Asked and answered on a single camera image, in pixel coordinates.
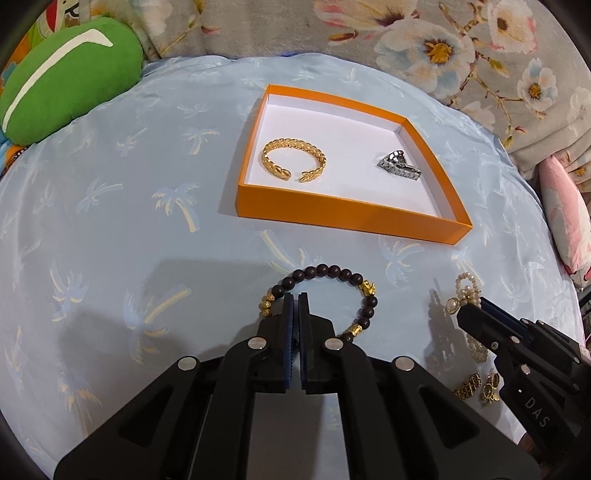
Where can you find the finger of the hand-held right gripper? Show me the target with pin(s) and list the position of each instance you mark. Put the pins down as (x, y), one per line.
(503, 314)
(480, 323)

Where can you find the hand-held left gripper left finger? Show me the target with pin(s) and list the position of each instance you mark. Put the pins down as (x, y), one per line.
(289, 332)

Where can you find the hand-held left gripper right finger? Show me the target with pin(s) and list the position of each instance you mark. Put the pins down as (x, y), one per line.
(304, 332)

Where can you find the orange cardboard box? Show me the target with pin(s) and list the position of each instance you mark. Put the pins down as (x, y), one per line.
(346, 217)

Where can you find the pink pillow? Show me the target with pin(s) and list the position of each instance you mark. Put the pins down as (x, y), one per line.
(565, 212)

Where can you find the grey floral blanket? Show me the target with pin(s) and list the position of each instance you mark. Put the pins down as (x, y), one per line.
(323, 27)

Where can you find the green plush pillow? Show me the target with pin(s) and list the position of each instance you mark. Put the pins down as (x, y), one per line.
(69, 83)

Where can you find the cartoon monkey colourful pillow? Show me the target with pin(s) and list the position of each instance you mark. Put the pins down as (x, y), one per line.
(32, 18)

